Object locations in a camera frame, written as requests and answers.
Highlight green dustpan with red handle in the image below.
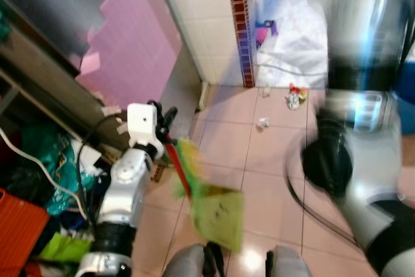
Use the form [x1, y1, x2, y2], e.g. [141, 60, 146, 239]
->
[164, 136, 246, 253]

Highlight pink foam board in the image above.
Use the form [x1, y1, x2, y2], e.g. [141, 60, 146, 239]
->
[77, 0, 186, 110]

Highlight brown wooden shelf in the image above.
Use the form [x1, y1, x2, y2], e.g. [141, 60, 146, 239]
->
[0, 0, 134, 156]

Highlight green plastic bag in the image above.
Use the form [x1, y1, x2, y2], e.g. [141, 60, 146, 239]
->
[18, 125, 88, 216]

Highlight colourful crumpled wrapper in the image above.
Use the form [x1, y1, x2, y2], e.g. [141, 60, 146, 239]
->
[285, 83, 308, 110]

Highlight small pink plastic object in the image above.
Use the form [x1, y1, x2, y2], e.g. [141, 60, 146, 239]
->
[255, 21, 280, 48]

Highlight grey left robot leg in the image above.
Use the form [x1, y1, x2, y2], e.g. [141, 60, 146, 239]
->
[162, 243, 225, 277]

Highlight grey robot leg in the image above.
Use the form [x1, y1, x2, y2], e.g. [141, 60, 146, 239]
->
[265, 245, 313, 277]
[162, 243, 225, 277]

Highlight blue plastic bucket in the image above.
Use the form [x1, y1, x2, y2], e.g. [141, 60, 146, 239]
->
[392, 60, 415, 136]

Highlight lime green packet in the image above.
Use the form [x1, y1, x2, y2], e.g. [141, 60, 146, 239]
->
[38, 230, 93, 263]

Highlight orange plastic crate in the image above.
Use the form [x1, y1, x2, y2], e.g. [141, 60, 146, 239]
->
[0, 188, 51, 272]

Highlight grey right robot leg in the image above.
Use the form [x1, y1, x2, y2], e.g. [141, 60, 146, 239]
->
[265, 245, 313, 277]

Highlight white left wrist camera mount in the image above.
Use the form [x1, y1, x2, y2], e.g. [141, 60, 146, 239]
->
[126, 102, 167, 159]

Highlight white power cable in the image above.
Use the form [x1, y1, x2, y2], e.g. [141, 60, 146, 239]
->
[0, 128, 89, 221]

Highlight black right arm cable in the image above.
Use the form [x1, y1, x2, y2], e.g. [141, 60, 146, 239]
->
[286, 151, 364, 247]

